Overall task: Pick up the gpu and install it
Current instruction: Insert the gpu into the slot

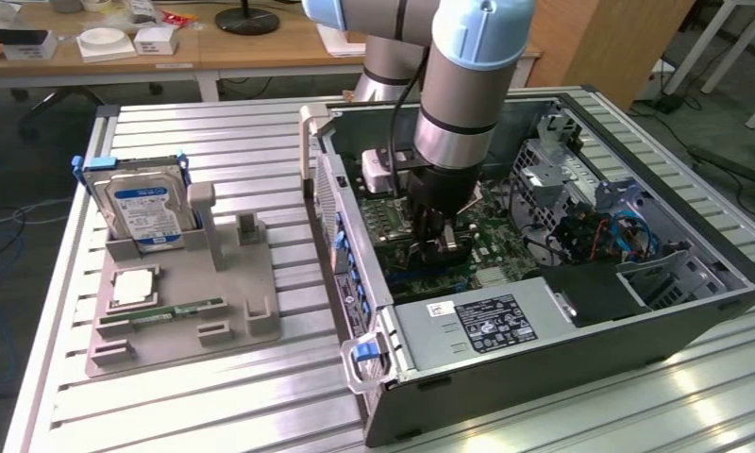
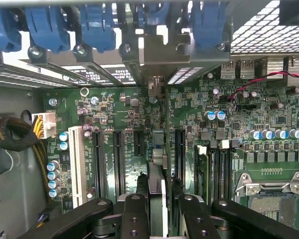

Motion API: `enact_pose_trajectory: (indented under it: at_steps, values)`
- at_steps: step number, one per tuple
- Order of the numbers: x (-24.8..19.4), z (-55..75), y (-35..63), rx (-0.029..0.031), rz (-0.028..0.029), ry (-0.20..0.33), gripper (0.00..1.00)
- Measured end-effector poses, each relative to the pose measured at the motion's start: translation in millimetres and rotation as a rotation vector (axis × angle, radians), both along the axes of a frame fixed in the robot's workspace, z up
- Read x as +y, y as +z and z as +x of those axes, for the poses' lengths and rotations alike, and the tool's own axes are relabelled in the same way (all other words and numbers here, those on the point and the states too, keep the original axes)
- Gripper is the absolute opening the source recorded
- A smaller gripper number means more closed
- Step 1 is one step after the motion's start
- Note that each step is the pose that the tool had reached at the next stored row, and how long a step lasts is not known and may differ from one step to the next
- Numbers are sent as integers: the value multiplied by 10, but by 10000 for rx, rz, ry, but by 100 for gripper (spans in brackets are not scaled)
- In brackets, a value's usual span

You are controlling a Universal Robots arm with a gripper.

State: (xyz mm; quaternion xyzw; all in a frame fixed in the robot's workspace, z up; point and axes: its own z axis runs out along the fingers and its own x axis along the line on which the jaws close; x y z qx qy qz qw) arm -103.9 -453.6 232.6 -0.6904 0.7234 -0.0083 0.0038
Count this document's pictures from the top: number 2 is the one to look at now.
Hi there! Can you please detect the black braided power cable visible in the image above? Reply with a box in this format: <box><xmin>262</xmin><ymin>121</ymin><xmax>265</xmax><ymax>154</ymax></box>
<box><xmin>0</xmin><ymin>116</ymin><xmax>50</xmax><ymax>225</ymax></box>

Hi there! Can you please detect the white expansion slot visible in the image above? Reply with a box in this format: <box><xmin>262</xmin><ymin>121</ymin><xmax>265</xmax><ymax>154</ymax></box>
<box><xmin>68</xmin><ymin>125</ymin><xmax>88</xmax><ymax>209</ymax></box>

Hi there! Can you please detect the silver USB port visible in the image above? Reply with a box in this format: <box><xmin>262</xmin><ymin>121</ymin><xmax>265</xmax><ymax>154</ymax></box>
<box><xmin>220</xmin><ymin>59</ymin><xmax>237</xmax><ymax>80</ymax></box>
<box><xmin>239</xmin><ymin>59</ymin><xmax>255</xmax><ymax>80</ymax></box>

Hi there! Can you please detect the open black PC case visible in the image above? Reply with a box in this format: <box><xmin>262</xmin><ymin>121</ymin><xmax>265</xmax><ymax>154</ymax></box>
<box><xmin>0</xmin><ymin>0</ymin><xmax>299</xmax><ymax>239</ymax></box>

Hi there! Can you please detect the long black expansion slot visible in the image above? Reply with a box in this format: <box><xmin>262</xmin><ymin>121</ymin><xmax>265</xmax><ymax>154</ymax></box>
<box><xmin>113</xmin><ymin>129</ymin><xmax>127</xmax><ymax>197</ymax></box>
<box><xmin>92</xmin><ymin>129</ymin><xmax>107</xmax><ymax>200</ymax></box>

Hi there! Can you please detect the metal slot cover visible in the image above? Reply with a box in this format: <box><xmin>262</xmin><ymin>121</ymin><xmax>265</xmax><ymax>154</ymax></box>
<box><xmin>73</xmin><ymin>43</ymin><xmax>124</xmax><ymax>87</ymax></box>
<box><xmin>119</xmin><ymin>42</ymin><xmax>143</xmax><ymax>87</ymax></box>
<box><xmin>27</xmin><ymin>45</ymin><xmax>100</xmax><ymax>87</ymax></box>
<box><xmin>0</xmin><ymin>48</ymin><xmax>73</xmax><ymax>89</ymax></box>
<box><xmin>167</xmin><ymin>34</ymin><xmax>231</xmax><ymax>85</ymax></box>

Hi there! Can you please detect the black RAM slot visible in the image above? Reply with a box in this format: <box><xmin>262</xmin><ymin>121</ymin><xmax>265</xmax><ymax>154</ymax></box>
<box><xmin>219</xmin><ymin>139</ymin><xmax>230</xmax><ymax>204</ymax></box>
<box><xmin>210</xmin><ymin>146</ymin><xmax>220</xmax><ymax>204</ymax></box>

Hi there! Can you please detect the short black expansion slot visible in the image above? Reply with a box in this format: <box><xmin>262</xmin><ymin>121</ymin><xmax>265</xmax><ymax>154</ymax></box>
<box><xmin>134</xmin><ymin>130</ymin><xmax>145</xmax><ymax>156</ymax></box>

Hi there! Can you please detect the green motherboard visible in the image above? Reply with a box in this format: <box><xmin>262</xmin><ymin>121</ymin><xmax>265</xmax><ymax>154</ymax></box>
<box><xmin>43</xmin><ymin>58</ymin><xmax>299</xmax><ymax>239</ymax></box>

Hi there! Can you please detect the blue slot latch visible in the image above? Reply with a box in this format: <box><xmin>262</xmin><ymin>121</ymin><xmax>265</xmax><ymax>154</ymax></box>
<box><xmin>190</xmin><ymin>1</ymin><xmax>229</xmax><ymax>52</ymax></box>
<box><xmin>77</xmin><ymin>3</ymin><xmax>117</xmax><ymax>53</ymax></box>
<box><xmin>24</xmin><ymin>5</ymin><xmax>72</xmax><ymax>54</ymax></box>
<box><xmin>137</xmin><ymin>2</ymin><xmax>170</xmax><ymax>28</ymax></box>
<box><xmin>0</xmin><ymin>6</ymin><xmax>22</xmax><ymax>53</ymax></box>

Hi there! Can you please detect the white power connector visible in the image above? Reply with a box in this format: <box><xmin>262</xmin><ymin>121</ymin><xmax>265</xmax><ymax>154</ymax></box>
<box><xmin>31</xmin><ymin>112</ymin><xmax>57</xmax><ymax>139</ymax></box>

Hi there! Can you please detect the red black twisted wire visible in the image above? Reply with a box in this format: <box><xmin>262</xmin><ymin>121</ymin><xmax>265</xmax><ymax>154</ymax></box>
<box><xmin>226</xmin><ymin>71</ymin><xmax>299</xmax><ymax>107</ymax></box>

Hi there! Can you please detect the CPU socket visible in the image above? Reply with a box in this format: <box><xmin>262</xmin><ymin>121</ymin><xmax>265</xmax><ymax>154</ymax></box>
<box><xmin>233</xmin><ymin>171</ymin><xmax>299</xmax><ymax>236</ymax></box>

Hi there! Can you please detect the silver port housing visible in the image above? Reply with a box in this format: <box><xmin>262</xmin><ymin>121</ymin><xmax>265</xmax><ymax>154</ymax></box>
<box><xmin>288</xmin><ymin>56</ymin><xmax>299</xmax><ymax>87</ymax></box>
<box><xmin>266</xmin><ymin>57</ymin><xmax>285</xmax><ymax>80</ymax></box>

